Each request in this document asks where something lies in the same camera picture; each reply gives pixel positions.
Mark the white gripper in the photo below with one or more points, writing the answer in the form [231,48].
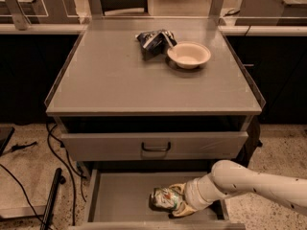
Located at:
[193,193]

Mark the green white 7up can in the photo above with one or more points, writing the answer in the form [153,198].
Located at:
[166,198]

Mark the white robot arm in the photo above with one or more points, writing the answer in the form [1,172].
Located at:
[228,179]

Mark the grey open middle drawer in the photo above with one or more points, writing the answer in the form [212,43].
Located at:
[119,198]

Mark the grey top drawer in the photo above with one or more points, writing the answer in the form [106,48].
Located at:
[127,146]

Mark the grey drawer cabinet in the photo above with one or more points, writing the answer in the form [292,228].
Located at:
[107,85]

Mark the black bar on floor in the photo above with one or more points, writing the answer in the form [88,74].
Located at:
[48,212]

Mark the white bowl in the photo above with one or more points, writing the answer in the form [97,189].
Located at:
[189,55]

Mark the crumpled blue chip bag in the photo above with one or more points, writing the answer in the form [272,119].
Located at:
[155,41]

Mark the black drawer handle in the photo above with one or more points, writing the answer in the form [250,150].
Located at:
[156,149]

